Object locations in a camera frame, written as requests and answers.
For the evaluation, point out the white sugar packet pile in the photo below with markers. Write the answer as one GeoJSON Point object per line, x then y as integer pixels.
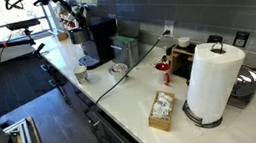
{"type": "Point", "coordinates": [161, 105]}

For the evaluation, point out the black pod coffee maker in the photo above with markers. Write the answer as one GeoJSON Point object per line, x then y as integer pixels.
{"type": "Point", "coordinates": [104, 34]}

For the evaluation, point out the black tripod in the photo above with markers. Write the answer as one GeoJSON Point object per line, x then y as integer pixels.
{"type": "Point", "coordinates": [60, 87]}

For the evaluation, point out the white paper towel roll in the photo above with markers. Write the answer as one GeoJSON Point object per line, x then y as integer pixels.
{"type": "Point", "coordinates": [213, 83]}

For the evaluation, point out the small wooden box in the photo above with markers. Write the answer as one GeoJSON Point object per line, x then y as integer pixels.
{"type": "Point", "coordinates": [62, 36]}

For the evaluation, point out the dark base cabinet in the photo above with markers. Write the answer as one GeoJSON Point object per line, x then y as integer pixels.
{"type": "Point", "coordinates": [86, 134]}

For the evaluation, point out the small white cup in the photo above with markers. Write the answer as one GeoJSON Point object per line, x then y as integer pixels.
{"type": "Point", "coordinates": [183, 41]}

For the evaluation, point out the steel bin with green liner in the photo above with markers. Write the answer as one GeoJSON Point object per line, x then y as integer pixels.
{"type": "Point", "coordinates": [127, 53]}

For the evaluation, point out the blue patterned paper bowl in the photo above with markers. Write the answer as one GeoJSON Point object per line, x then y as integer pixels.
{"type": "Point", "coordinates": [118, 72]}

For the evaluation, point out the white wall outlet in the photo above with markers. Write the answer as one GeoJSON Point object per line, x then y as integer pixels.
{"type": "Point", "coordinates": [169, 25]}

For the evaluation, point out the black QR code sign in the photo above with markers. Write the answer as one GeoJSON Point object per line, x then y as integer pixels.
{"type": "Point", "coordinates": [241, 38]}

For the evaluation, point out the wooden packet box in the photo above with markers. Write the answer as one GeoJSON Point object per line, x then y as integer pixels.
{"type": "Point", "coordinates": [158, 124]}

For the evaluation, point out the black camera on stand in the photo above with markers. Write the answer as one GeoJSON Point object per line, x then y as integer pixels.
{"type": "Point", "coordinates": [22, 24]}

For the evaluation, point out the black paper towel holder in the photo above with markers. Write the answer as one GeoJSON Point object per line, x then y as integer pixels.
{"type": "Point", "coordinates": [209, 124]}

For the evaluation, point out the wooden countertop organizer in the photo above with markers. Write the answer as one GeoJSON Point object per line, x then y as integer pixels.
{"type": "Point", "coordinates": [180, 60]}

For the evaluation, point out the patterned paper cup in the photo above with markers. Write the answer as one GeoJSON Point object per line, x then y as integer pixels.
{"type": "Point", "coordinates": [81, 75]}

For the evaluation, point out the white mug with red inside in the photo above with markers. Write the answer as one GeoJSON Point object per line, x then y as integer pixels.
{"type": "Point", "coordinates": [163, 72]}

